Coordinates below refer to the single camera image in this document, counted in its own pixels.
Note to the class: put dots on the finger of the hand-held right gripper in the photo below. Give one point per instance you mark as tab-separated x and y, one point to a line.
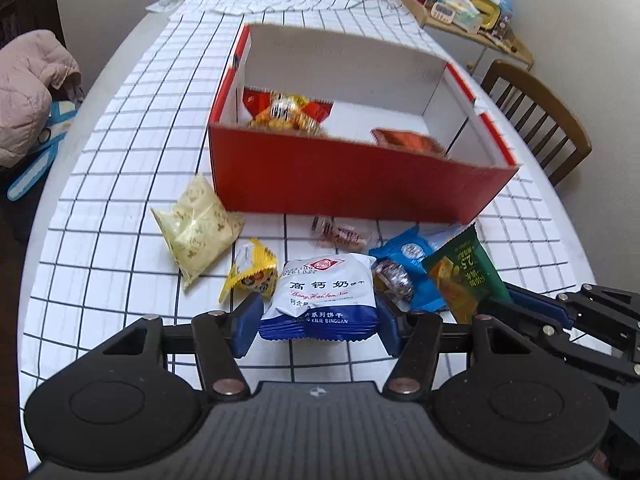
540	305
555	341

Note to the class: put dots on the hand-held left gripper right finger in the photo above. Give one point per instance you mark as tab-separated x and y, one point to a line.
391	327

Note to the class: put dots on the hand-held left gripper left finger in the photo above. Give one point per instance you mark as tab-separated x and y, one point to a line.
247	330

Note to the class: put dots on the silver candy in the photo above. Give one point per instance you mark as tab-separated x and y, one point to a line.
394	280

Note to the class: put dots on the small yellow snack packet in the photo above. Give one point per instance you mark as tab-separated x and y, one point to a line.
252	270

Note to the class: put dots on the white blue biscuit packet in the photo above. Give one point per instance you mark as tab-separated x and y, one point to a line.
320	295

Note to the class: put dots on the green snack packet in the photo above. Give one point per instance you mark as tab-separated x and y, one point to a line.
457	270

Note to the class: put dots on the pale blue snack packet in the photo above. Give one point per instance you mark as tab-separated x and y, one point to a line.
440	235

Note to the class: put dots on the red cardboard box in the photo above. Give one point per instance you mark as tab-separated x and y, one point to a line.
350	185

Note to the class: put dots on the clear wrapped candy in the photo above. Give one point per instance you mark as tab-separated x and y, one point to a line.
324	227
350	237

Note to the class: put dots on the pale yellow snack bag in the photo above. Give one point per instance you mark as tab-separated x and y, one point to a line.
197	225

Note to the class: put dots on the orange foil snack packet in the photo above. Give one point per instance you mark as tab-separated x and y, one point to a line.
405	141

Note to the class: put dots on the brown wooden chair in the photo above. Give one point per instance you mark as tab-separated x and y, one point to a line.
545	110

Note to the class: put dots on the red yellow snack packet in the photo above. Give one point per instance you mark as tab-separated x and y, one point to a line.
285	110

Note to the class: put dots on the white checked tablecloth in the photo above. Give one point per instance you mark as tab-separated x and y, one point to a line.
150	110

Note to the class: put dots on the wooden top white cabinet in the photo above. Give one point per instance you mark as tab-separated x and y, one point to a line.
500	45

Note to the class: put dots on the blue white cloth item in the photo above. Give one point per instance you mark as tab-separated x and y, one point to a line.
45	150

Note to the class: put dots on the yellow plastic container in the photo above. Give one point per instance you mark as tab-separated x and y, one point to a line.
486	12

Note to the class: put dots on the pale green tissue box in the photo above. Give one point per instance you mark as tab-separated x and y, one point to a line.
465	12

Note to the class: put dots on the white kitchen timer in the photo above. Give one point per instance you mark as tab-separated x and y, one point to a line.
441	11

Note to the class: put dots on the pink padded jacket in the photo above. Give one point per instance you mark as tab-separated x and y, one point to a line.
30	90

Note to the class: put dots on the clear plastic packet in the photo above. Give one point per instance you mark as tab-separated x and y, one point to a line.
167	1

